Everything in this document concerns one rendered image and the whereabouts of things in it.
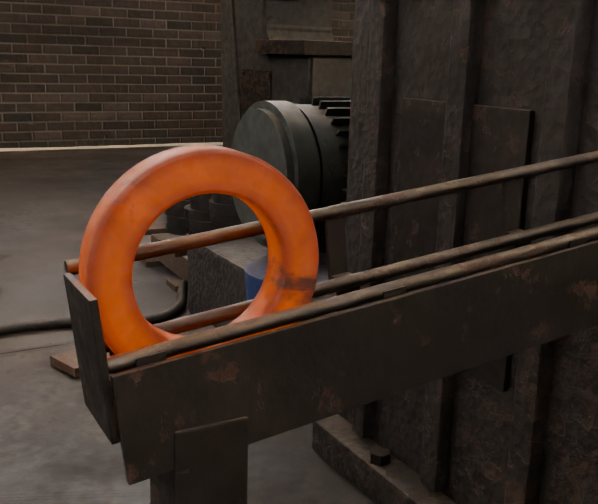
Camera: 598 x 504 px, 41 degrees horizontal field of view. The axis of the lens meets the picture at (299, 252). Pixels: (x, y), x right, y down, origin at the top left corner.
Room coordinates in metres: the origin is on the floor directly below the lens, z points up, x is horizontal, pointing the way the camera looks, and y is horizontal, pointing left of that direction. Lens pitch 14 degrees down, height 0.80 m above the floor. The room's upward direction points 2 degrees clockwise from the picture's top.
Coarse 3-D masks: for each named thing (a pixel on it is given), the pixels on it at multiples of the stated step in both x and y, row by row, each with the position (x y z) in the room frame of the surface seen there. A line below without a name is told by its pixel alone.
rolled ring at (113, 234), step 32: (160, 160) 0.56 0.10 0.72; (192, 160) 0.57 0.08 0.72; (224, 160) 0.58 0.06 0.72; (256, 160) 0.59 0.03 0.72; (128, 192) 0.54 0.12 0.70; (160, 192) 0.55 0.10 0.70; (192, 192) 0.57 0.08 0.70; (224, 192) 0.58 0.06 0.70; (256, 192) 0.59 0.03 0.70; (288, 192) 0.60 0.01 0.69; (96, 224) 0.54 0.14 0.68; (128, 224) 0.54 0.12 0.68; (288, 224) 0.60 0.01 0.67; (96, 256) 0.53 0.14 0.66; (128, 256) 0.54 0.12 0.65; (288, 256) 0.60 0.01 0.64; (96, 288) 0.53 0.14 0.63; (128, 288) 0.54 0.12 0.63; (288, 288) 0.60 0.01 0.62; (128, 320) 0.54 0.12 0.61
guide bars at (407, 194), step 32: (576, 160) 0.84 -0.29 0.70; (416, 192) 0.74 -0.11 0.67; (448, 192) 0.76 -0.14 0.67; (512, 192) 0.80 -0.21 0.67; (256, 224) 0.66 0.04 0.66; (512, 224) 0.80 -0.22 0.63; (576, 224) 0.81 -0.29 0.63; (448, 256) 0.73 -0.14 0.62; (320, 288) 0.66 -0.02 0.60; (352, 288) 0.69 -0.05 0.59; (192, 320) 0.61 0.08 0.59; (224, 320) 0.62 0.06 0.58
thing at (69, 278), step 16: (80, 288) 0.53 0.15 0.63; (80, 304) 0.53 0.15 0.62; (96, 304) 0.51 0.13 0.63; (80, 320) 0.54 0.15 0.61; (96, 320) 0.51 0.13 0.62; (80, 336) 0.55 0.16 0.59; (96, 336) 0.51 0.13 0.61; (80, 352) 0.56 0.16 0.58; (96, 352) 0.51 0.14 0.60; (80, 368) 0.57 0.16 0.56; (96, 368) 0.51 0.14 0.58; (96, 384) 0.52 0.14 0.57; (96, 400) 0.53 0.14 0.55; (112, 400) 0.51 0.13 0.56; (96, 416) 0.54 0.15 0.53; (112, 416) 0.51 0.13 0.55; (112, 432) 0.51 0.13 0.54
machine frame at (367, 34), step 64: (384, 0) 1.41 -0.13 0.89; (448, 0) 1.30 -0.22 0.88; (512, 0) 1.18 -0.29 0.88; (576, 0) 1.04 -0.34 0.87; (384, 64) 1.41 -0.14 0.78; (448, 64) 1.29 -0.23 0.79; (512, 64) 1.17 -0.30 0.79; (576, 64) 1.04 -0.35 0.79; (384, 128) 1.41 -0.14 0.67; (448, 128) 1.24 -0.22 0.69; (512, 128) 1.15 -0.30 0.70; (576, 128) 1.05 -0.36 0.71; (384, 192) 1.42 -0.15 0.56; (576, 192) 1.05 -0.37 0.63; (384, 256) 1.42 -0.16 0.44; (448, 384) 1.22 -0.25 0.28; (512, 384) 1.12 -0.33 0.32; (576, 384) 1.02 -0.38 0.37; (320, 448) 1.48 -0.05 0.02; (384, 448) 1.35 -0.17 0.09; (448, 448) 1.22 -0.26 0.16; (512, 448) 1.07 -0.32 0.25; (576, 448) 1.00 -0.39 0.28
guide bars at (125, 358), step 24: (552, 240) 0.71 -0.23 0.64; (576, 240) 0.72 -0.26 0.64; (456, 264) 0.66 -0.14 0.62; (480, 264) 0.67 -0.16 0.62; (504, 264) 0.68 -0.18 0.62; (384, 288) 0.62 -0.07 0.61; (408, 288) 0.63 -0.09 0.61; (288, 312) 0.58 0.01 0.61; (312, 312) 0.59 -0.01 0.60; (192, 336) 0.54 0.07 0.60; (216, 336) 0.55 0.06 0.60; (240, 336) 0.56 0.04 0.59; (120, 360) 0.51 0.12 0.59; (144, 360) 0.52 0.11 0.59
